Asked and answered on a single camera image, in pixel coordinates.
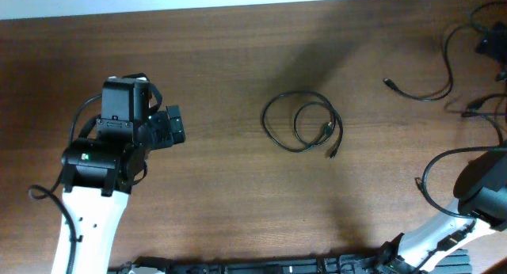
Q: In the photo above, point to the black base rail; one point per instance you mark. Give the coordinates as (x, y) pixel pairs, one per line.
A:
(343, 264)

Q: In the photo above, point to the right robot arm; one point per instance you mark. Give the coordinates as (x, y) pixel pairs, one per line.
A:
(477, 210)

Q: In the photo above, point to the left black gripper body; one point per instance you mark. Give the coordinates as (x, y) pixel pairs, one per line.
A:
(161, 132)

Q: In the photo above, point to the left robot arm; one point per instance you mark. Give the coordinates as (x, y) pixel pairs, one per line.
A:
(103, 164)

